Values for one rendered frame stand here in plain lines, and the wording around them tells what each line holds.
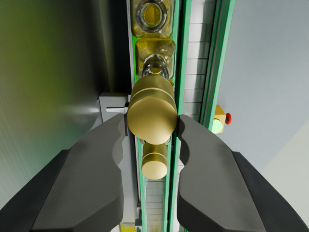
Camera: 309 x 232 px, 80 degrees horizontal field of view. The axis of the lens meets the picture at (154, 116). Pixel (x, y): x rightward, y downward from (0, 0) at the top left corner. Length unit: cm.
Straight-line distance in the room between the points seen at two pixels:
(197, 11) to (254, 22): 23
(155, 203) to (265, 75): 59
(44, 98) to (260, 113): 68
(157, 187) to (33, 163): 54
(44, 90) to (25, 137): 6
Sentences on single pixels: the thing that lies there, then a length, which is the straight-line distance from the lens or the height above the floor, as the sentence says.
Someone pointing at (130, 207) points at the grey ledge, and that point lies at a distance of 81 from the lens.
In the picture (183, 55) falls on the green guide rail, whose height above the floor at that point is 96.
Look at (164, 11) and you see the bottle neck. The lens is 19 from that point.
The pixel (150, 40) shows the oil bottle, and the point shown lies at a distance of 26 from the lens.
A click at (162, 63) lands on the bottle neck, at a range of 21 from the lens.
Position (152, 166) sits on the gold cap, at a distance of 24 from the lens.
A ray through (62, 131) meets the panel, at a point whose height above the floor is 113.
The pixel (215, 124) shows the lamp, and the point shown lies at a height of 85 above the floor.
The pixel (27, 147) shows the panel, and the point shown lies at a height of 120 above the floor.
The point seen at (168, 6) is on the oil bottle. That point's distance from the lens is 24.
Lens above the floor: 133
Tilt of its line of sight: 61 degrees down
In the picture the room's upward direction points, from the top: 179 degrees counter-clockwise
